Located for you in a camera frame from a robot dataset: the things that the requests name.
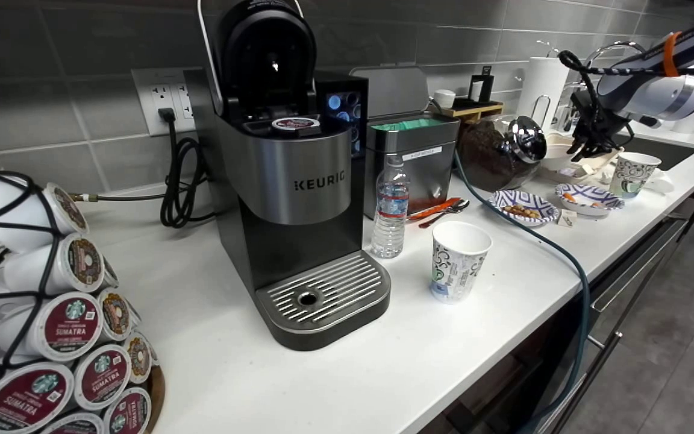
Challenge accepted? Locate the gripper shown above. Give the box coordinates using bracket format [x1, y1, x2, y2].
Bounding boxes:
[566, 89, 634, 163]

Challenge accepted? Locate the beige cardboard pack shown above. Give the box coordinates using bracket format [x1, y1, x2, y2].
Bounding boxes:
[536, 132, 624, 185]

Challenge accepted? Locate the blue patterned bowl with food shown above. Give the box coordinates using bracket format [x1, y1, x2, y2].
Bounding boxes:
[489, 189, 560, 228]

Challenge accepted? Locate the patterned paper cup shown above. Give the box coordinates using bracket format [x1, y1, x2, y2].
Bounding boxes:
[608, 151, 663, 200]
[430, 220, 494, 304]

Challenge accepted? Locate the paper towel roll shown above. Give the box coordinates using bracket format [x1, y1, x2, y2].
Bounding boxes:
[515, 55, 571, 131]

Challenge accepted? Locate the sink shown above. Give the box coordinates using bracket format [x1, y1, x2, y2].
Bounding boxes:
[623, 134, 694, 172]

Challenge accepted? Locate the crumpled white napkin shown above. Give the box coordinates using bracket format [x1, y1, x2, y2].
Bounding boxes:
[645, 168, 676, 195]

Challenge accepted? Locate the glass jar of coffee beans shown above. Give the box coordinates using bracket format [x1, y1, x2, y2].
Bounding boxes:
[456, 114, 548, 193]

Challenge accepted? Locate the chrome tap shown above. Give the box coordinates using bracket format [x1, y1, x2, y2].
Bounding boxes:
[584, 40, 647, 68]

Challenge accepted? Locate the wooden tray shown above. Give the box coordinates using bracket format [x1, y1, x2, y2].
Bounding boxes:
[437, 99, 505, 122]

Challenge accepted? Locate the black holder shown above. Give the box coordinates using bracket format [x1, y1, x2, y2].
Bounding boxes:
[467, 66, 496, 104]

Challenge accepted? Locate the metal spoon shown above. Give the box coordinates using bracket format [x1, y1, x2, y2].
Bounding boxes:
[417, 200, 470, 229]

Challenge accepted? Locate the orange plastic spoon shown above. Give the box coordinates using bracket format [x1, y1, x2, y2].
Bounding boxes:
[407, 197, 463, 221]

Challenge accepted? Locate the metal bin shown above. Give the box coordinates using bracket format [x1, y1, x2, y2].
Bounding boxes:
[349, 66, 461, 221]

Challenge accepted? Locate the clear plastic water bottle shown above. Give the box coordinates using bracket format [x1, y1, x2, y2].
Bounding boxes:
[370, 153, 411, 259]

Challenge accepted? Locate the metal bin lid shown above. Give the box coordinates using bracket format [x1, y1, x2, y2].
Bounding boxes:
[349, 66, 430, 119]

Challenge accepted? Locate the coffee pod with maroon lid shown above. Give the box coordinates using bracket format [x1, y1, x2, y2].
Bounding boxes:
[271, 116, 322, 133]
[103, 386, 153, 434]
[40, 412, 105, 434]
[73, 344, 133, 412]
[0, 292, 104, 363]
[0, 362, 76, 434]

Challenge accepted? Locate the black and silver coffee machine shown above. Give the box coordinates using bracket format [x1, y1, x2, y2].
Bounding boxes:
[184, 0, 393, 352]

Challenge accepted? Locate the coffee pod with brown lid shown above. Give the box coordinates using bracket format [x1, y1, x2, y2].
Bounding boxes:
[0, 180, 90, 253]
[123, 331, 156, 385]
[97, 288, 135, 343]
[2, 233, 106, 295]

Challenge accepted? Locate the dark green cable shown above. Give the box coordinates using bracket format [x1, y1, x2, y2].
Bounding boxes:
[452, 147, 592, 434]

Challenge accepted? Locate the drawer handle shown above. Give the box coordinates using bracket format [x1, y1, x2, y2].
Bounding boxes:
[590, 216, 689, 309]
[539, 330, 624, 434]

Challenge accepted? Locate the black cable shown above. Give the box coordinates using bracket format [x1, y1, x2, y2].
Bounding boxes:
[72, 108, 216, 229]

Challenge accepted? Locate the white wall socket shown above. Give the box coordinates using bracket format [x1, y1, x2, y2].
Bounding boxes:
[131, 67, 198, 137]

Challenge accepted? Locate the black wire pod rack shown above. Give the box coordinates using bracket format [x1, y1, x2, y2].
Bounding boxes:
[0, 171, 166, 434]

